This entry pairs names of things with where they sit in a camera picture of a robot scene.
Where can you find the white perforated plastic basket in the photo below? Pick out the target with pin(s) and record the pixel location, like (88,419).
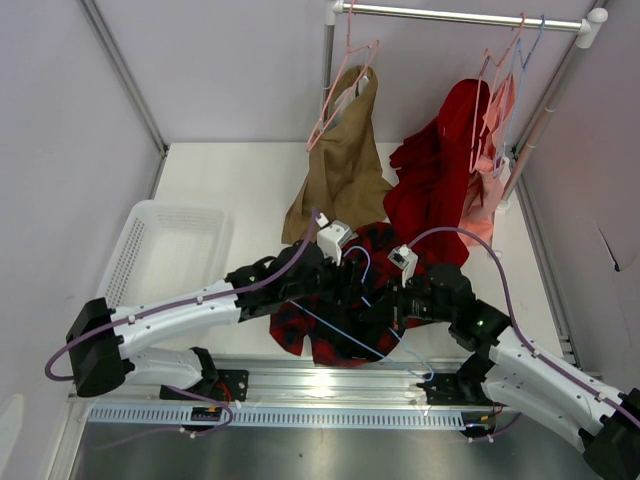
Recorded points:
(166,249)

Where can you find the pink hanger with tan skirt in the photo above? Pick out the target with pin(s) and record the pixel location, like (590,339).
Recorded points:
(352,76)

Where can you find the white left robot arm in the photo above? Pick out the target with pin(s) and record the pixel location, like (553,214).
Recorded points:
(109,347)

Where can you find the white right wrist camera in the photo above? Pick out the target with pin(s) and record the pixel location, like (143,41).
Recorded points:
(405,260)

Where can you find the white slotted cable duct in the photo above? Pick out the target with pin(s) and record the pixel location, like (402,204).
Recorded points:
(412,419)

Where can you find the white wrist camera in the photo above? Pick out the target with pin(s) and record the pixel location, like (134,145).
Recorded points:
(405,260)
(331,237)

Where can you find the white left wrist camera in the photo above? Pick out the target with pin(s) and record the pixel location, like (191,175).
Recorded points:
(331,237)

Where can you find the light blue wire hanger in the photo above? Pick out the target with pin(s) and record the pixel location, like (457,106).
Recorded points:
(363,329)

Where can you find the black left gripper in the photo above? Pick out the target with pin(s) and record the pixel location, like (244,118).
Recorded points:
(345,288)

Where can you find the tan skirt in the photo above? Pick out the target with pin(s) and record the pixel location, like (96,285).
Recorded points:
(345,177)

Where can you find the pink garment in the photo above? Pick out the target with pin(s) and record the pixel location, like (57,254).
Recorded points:
(483,197)

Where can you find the blue hanger at right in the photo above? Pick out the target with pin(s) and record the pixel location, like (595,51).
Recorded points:
(517,73)

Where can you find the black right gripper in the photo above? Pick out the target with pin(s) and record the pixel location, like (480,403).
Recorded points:
(392,304)

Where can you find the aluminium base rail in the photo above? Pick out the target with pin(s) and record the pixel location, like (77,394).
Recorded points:
(330,382)

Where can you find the red garment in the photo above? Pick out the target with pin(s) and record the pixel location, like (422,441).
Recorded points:
(432,167)

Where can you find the red plaid skirt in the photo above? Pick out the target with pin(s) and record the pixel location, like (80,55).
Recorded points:
(338,338)

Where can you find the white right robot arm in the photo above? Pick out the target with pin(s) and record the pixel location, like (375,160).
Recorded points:
(514,370)

